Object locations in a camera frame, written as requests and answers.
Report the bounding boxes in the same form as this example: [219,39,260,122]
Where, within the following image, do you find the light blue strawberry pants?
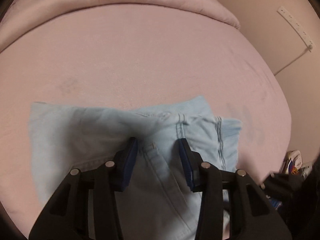
[29,96,242,239]

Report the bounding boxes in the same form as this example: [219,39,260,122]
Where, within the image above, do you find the pink bed sheet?
[1,7,291,236]

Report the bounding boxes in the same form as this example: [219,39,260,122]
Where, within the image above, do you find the white power strip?
[277,6,315,51]

